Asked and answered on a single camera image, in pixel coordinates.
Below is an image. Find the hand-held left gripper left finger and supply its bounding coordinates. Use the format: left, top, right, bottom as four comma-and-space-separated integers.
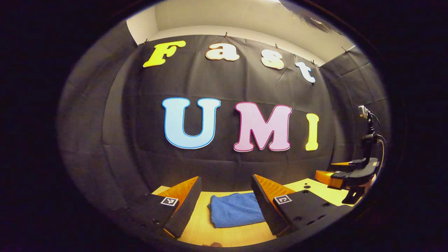
119, 176, 203, 239

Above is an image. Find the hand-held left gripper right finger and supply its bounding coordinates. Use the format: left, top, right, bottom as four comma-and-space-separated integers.
251, 174, 355, 236

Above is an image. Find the blue jacket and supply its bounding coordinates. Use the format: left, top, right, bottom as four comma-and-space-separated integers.
207, 192, 266, 229

